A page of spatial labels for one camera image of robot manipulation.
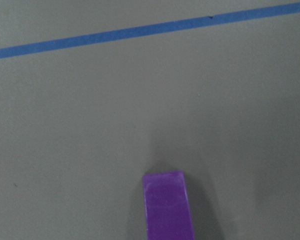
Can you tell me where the purple trapezoid block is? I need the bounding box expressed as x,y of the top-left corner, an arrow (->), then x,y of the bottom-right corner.
142,170 -> 195,240

